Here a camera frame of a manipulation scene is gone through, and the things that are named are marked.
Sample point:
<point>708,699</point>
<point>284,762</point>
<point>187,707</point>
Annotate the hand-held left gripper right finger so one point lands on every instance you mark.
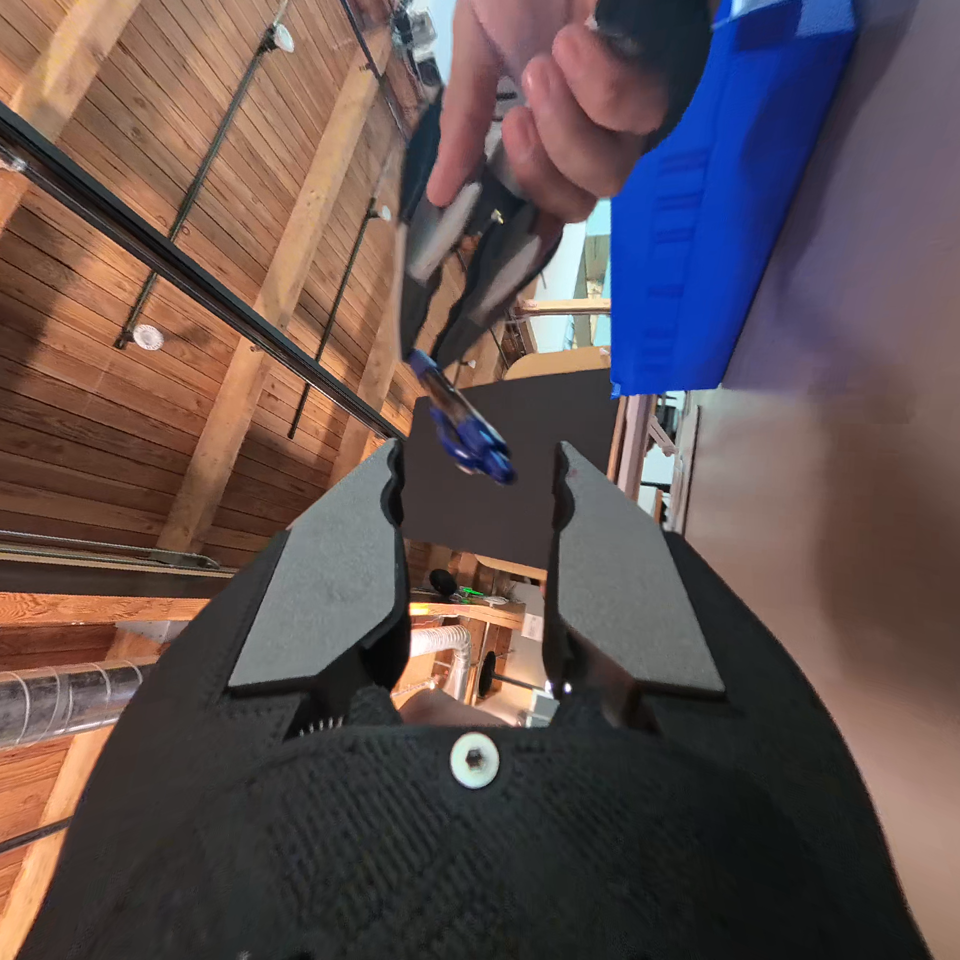
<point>630,600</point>

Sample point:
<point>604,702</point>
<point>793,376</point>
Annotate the shiny metal duct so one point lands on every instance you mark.
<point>60,705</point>

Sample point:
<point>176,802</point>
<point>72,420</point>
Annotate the black track light rail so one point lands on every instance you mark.
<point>199,180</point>
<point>341,289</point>

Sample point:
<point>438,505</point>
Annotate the blue plastic bin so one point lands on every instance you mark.
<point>675,262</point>

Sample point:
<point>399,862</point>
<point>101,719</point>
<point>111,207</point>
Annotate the white spot lamp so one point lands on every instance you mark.
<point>148,337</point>
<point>283,35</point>

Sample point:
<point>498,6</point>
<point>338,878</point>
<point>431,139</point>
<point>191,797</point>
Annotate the black square panel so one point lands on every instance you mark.
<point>510,510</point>

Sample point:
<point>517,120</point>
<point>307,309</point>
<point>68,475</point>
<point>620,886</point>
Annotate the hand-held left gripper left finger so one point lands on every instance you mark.
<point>322,592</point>

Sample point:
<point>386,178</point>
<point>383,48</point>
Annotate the blue pen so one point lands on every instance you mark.
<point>469,439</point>

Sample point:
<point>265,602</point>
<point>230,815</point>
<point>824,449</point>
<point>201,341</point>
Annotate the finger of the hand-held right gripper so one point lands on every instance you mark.
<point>442,225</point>
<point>510,281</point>

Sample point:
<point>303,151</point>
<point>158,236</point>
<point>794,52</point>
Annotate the black ceiling rail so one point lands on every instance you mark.
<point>187,266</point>

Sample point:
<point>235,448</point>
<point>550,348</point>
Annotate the white flexible duct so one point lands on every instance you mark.
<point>442,645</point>

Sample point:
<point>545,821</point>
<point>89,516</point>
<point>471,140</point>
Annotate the person's right hand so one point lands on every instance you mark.
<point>570,82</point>

